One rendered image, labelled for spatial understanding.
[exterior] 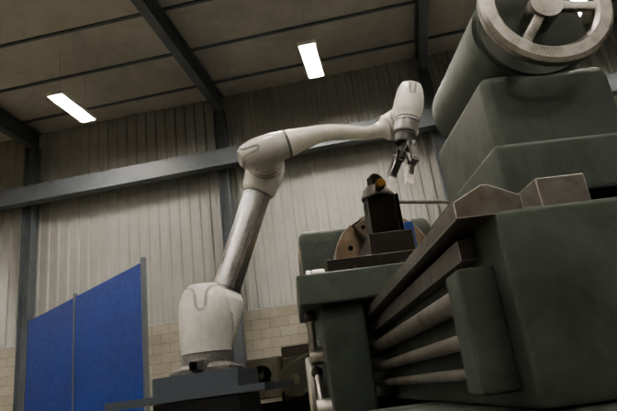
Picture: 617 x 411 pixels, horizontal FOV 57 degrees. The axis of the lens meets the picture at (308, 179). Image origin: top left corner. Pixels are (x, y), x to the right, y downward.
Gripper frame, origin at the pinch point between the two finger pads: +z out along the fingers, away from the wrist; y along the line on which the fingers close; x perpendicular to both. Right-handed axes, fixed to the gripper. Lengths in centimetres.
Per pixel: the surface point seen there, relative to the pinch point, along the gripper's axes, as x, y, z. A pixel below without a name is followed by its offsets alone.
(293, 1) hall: -72, 721, -610
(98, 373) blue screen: 93, 604, 90
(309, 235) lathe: 24.1, 19.1, 19.3
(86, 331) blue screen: 122, 643, 44
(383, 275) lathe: 34, -71, 48
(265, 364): -179, 879, 38
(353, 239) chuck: 14.8, -1.1, 22.9
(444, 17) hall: -394, 727, -698
